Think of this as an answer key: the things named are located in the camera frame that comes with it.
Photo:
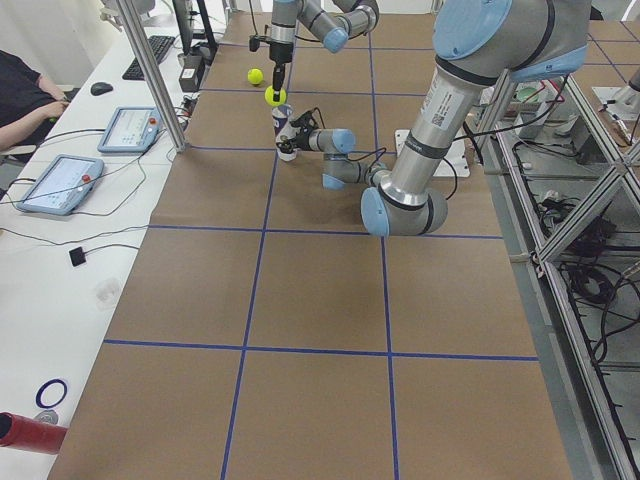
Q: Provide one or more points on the aluminium side frame rack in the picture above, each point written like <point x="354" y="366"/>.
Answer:
<point x="568" y="180"/>

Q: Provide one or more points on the clear plastic lid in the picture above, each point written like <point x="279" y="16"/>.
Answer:
<point x="107" y="293"/>

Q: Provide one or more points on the white tennis ball can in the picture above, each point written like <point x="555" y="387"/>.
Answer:
<point x="281" y="117"/>

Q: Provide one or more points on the black monitor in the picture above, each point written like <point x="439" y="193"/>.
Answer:
<point x="186" y="15"/>

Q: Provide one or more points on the far blue teach pendant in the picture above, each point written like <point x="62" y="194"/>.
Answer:
<point x="131" y="130"/>

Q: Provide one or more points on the seated person in black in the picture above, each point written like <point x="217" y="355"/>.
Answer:
<point x="30" y="103"/>

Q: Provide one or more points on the red cylinder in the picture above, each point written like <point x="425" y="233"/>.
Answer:
<point x="22" y="433"/>

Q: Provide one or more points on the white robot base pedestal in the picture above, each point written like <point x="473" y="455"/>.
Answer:
<point x="455" y="162"/>

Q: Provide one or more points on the small black square pad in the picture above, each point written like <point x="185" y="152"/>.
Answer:
<point x="77" y="256"/>

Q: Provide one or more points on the near blue teach pendant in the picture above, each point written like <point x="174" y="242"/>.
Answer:
<point x="63" y="186"/>

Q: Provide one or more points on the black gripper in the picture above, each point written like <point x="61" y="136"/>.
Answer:
<point x="279" y="52"/>
<point x="302" y="138"/>

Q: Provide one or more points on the black box with label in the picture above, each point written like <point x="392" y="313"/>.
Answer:
<point x="192" y="73"/>

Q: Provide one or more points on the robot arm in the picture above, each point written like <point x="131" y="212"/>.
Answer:
<point x="331" y="30"/>
<point x="474" y="42"/>

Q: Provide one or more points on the yellow tennis ball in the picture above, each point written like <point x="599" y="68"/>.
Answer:
<point x="274" y="97"/>
<point x="255" y="76"/>

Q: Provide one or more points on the blue teach pendant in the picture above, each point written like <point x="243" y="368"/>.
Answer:
<point x="131" y="130"/>
<point x="63" y="186"/>

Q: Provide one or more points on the aluminium frame post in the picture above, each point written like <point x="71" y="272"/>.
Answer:
<point x="150" y="68"/>

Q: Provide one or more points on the black computer mouse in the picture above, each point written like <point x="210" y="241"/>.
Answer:
<point x="101" y="88"/>

